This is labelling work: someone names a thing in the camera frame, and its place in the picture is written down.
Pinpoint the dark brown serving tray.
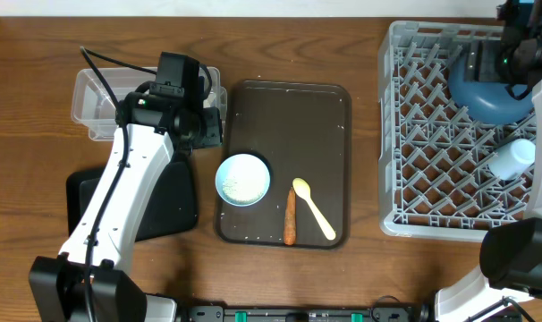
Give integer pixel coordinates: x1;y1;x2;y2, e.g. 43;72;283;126
215;80;351;250

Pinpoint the large blue bowl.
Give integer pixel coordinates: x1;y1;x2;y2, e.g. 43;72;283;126
447;54;534;125

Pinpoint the orange carrot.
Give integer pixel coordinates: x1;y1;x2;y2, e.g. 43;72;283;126
284;188;296;246

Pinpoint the black bin lid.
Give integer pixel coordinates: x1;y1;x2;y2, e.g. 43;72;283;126
66;154;199;242

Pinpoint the black rail at table edge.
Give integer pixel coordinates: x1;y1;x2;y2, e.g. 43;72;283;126
140;292;522;322

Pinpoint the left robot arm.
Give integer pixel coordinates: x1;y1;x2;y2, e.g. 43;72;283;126
29;52;223;321

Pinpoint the clear plastic bin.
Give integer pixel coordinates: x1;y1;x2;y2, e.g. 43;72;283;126
71;66;227;141

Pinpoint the grey dishwasher rack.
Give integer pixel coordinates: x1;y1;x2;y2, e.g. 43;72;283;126
377;21;536;242

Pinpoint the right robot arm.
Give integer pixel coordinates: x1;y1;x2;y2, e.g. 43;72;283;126
420;0;542;322

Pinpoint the light blue cup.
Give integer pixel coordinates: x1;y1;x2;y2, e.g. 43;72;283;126
488;139;536;181

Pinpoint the small bowl with rice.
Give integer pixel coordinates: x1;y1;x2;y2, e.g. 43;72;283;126
215;154;271;207

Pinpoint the pale yellow spoon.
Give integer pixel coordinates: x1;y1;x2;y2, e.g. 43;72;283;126
292;178;336;241

